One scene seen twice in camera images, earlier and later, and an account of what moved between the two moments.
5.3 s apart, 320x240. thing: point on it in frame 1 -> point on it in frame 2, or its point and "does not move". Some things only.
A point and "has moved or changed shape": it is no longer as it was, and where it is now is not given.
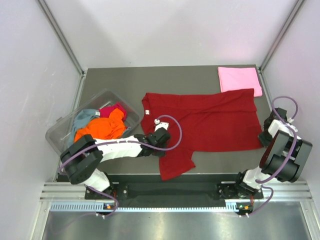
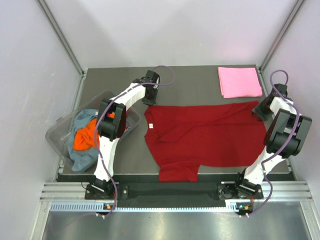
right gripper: [262, 140] -> [257, 111]
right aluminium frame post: [298, 6] does not move
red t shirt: [200, 122] has moved or changed shape
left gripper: [160, 153] -> [151, 101]
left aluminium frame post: [62, 36] does not move
